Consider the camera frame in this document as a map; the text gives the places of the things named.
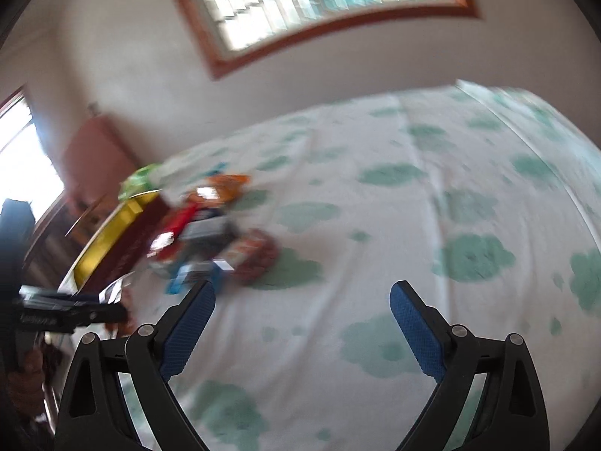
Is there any light blue cracker packet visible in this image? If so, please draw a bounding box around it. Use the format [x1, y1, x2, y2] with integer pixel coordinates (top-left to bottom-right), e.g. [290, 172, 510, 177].
[165, 261, 233, 295]

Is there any red rice cake packet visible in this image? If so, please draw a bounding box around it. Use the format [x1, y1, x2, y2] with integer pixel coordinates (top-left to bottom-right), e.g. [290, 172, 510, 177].
[147, 203, 199, 261]

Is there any dark blue cracker packet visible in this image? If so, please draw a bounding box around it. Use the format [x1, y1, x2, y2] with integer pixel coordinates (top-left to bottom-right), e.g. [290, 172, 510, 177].
[178, 214, 237, 256]

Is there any orange fried snack packet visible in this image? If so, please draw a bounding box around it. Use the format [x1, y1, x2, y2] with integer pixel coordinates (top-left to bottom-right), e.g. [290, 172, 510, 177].
[186, 174, 251, 208]

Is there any clear brown pastry packet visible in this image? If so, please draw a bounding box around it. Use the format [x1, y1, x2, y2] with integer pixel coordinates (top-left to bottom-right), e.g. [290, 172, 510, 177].
[213, 229, 279, 285]

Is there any person's left hand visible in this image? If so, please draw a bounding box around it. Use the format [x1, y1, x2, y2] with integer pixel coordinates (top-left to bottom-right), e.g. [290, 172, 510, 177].
[7, 349, 45, 418]

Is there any red gold toffee tin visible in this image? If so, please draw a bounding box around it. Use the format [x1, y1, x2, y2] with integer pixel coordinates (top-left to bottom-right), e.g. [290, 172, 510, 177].
[58, 191, 170, 294]

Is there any pink cloth covered furniture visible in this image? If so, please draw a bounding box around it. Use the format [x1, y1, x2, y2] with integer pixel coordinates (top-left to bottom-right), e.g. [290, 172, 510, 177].
[59, 114, 140, 206]

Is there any green tissue pack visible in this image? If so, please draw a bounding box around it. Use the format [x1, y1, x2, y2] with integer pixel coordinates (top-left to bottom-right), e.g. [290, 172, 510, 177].
[118, 163, 161, 201]

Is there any cloud pattern tablecloth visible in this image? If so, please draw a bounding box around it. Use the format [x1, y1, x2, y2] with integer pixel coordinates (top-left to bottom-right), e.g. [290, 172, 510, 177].
[150, 82, 600, 450]

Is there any wooden framed window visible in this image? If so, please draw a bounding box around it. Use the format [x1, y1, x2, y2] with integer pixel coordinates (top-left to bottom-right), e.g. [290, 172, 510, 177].
[174, 0, 480, 79]

